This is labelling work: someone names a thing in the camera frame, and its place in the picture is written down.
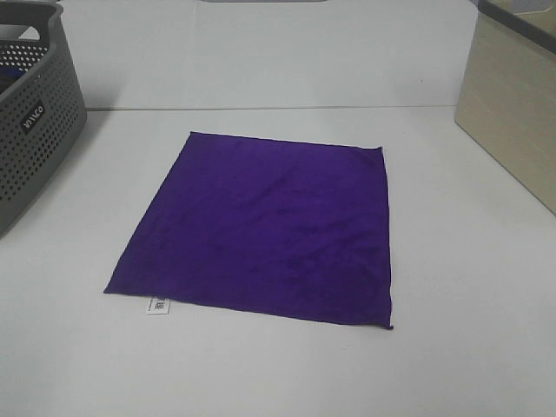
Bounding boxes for grey perforated plastic basket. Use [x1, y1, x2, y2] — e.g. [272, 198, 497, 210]
[1, 1, 87, 234]

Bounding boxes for purple towel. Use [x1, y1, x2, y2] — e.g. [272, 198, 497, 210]
[105, 132, 392, 328]

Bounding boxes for beige wooden box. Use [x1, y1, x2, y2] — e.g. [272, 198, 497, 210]
[454, 1, 555, 211]

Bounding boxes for white towel care label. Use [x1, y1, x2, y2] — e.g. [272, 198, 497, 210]
[146, 296, 171, 315]

